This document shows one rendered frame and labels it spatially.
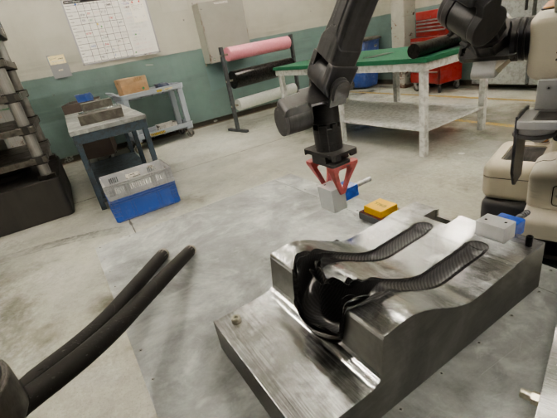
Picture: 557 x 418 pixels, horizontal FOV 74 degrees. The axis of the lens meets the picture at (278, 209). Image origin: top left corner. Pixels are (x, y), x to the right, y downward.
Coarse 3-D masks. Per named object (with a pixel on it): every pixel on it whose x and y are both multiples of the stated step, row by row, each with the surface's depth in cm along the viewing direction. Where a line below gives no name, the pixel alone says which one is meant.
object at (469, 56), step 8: (504, 24) 75; (512, 24) 79; (504, 32) 77; (496, 40) 77; (504, 40) 77; (464, 48) 85; (472, 48) 80; (480, 48) 79; (488, 48) 78; (496, 48) 78; (504, 48) 79; (464, 56) 84; (472, 56) 83; (480, 56) 82; (488, 56) 81; (496, 56) 80; (504, 56) 79; (512, 56) 78
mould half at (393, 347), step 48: (384, 240) 71; (432, 240) 68; (480, 240) 65; (288, 288) 61; (480, 288) 55; (528, 288) 62; (240, 336) 57; (288, 336) 56; (384, 336) 43; (432, 336) 49; (288, 384) 48; (336, 384) 47; (384, 384) 46
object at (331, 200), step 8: (328, 184) 82; (352, 184) 82; (360, 184) 84; (320, 192) 82; (328, 192) 79; (336, 192) 79; (352, 192) 82; (320, 200) 83; (328, 200) 80; (336, 200) 79; (344, 200) 81; (328, 208) 82; (336, 208) 80; (344, 208) 81
